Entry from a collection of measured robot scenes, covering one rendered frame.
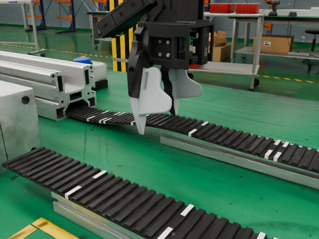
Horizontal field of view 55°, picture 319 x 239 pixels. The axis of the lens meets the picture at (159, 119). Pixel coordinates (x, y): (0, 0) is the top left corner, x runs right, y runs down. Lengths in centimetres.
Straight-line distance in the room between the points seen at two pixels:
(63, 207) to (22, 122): 14
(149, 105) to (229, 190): 14
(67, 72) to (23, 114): 23
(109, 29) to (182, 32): 13
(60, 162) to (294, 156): 26
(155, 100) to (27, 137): 17
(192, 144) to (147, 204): 17
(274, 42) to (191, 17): 491
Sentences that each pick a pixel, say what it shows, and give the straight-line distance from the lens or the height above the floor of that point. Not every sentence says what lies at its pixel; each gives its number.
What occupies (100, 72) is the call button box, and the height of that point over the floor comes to 82.
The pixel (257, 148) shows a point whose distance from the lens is 38.
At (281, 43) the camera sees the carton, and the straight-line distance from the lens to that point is 526.
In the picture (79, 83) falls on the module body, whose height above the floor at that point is 83.
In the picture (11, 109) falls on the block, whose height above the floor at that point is 86.
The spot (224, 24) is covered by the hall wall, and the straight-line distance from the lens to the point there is 849.
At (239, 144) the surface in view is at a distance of 39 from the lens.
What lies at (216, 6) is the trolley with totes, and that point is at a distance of 354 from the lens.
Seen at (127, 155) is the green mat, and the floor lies 78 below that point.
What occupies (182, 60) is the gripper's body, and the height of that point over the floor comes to 91.
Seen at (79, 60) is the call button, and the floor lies 85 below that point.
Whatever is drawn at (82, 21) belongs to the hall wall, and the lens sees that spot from 1151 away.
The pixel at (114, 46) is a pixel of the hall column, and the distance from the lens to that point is 396.
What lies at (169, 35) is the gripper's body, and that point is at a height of 94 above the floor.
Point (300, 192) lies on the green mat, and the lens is 38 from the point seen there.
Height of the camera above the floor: 98
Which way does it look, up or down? 21 degrees down
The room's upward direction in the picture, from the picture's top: straight up
